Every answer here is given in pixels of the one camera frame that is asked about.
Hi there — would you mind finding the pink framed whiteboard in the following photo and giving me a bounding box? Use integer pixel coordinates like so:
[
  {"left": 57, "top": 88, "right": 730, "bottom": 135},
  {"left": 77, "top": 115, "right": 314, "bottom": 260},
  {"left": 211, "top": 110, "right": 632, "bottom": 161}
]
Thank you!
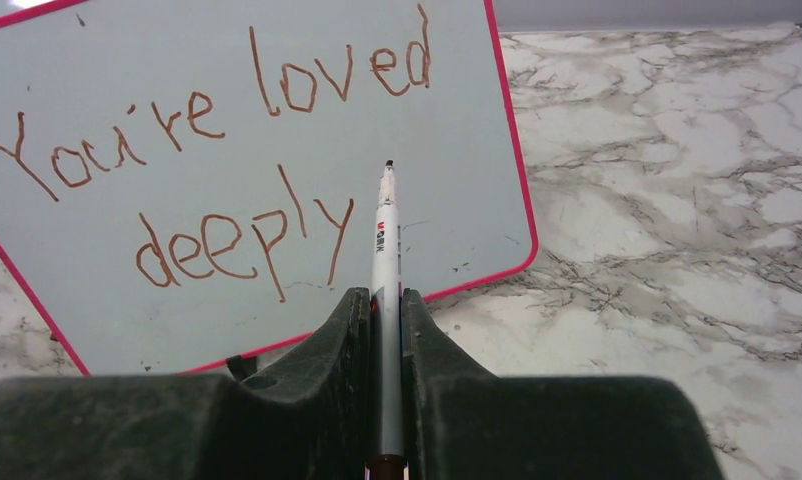
[{"left": 0, "top": 1, "right": 538, "bottom": 375}]

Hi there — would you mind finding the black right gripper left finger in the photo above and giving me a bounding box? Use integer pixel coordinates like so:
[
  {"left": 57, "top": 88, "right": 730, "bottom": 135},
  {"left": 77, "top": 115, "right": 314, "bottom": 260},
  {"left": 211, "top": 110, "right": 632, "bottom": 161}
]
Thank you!
[{"left": 0, "top": 288, "right": 370, "bottom": 479}]

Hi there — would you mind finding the white whiteboard marker pen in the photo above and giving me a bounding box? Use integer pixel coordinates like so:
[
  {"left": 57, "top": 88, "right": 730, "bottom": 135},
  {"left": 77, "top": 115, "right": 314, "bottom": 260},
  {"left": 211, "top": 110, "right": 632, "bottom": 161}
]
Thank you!
[{"left": 366, "top": 160, "right": 407, "bottom": 479}]

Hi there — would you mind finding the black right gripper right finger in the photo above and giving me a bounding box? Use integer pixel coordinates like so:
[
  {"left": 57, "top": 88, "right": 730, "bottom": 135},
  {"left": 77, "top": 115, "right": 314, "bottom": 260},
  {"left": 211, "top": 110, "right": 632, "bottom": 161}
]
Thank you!
[{"left": 401, "top": 289, "right": 723, "bottom": 479}]

